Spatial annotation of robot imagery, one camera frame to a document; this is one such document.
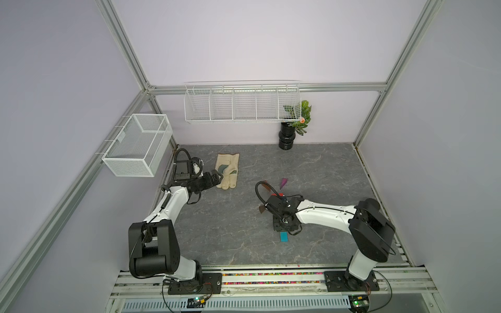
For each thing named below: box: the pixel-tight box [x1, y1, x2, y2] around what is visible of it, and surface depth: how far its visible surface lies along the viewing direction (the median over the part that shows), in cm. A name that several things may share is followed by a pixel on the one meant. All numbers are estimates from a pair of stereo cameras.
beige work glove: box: [214, 153, 241, 190], surface depth 110 cm
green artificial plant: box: [283, 99, 312, 136], surface depth 101 cm
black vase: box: [278, 121, 296, 151], surface depth 117 cm
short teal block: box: [279, 231, 288, 242], surface depth 86 cm
